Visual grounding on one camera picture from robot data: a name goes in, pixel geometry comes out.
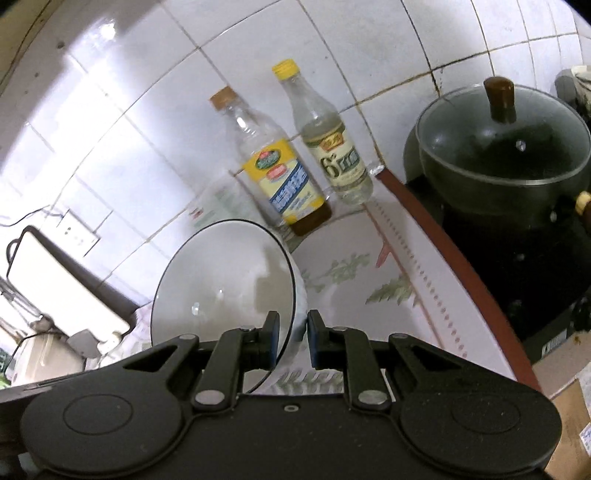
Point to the cardboard box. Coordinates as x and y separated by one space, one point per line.
564 376

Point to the steel cleaver white handle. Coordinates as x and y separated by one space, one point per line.
88 346

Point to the white rice cooker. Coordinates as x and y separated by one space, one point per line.
42 357

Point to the metal ladle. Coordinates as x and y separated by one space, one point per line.
32 316

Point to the white wall socket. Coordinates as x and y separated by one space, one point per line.
75 237

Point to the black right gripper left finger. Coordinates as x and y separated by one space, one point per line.
125 419

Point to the large white sun bowl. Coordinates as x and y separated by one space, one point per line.
229 275

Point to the clear vinegar bottle yellow cap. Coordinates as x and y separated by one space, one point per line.
325 135

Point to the white cutting board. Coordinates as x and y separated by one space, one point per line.
64 290

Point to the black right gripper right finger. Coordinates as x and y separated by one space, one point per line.
450 416

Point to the yellow label oil bottle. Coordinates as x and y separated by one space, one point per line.
272 163

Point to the black stove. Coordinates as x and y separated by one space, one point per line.
539 277

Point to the white plastic salt bag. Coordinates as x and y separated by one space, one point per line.
225 198

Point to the black pot with glass lid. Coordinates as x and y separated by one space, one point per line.
503 149

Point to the floral table cloth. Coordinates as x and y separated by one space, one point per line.
375 269

